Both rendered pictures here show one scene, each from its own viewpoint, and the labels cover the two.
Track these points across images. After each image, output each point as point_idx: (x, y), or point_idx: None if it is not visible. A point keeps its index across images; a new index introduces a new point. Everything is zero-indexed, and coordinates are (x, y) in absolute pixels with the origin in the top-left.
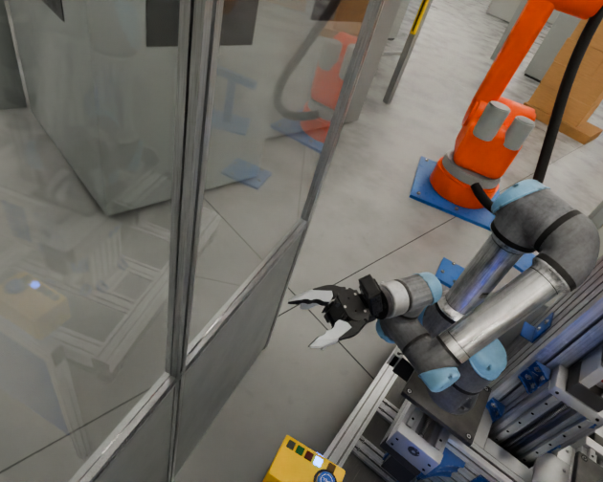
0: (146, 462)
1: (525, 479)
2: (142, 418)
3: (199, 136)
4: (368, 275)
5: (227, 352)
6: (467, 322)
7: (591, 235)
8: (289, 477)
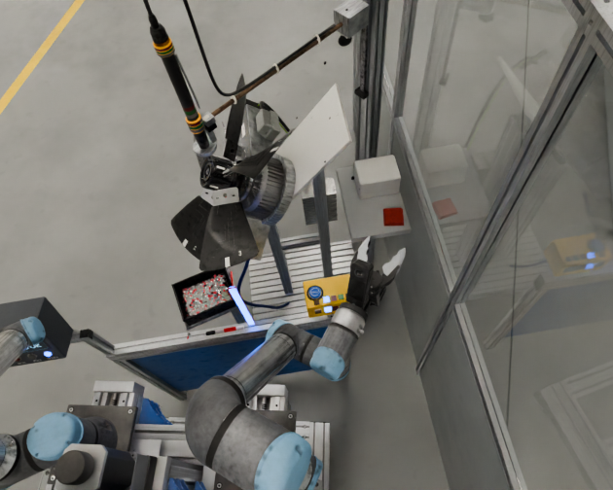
0: (428, 301)
1: (165, 441)
2: (440, 261)
3: (520, 157)
4: (369, 266)
5: (461, 406)
6: (278, 348)
7: (201, 407)
8: (336, 280)
